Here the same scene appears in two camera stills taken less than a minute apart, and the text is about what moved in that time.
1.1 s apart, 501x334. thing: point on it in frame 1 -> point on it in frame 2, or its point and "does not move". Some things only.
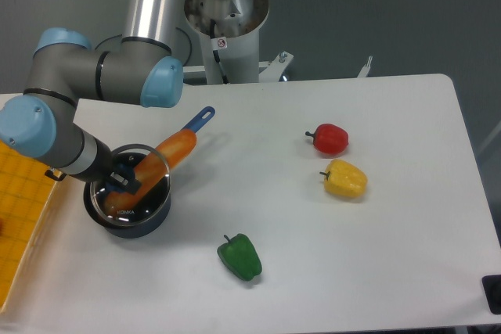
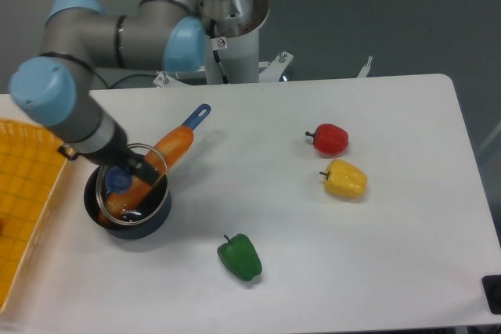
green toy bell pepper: x=240 y=256 does not move
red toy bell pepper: x=329 y=138 does not move
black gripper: x=130 y=185 -> x=118 y=154
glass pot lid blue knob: x=128 y=210 does not move
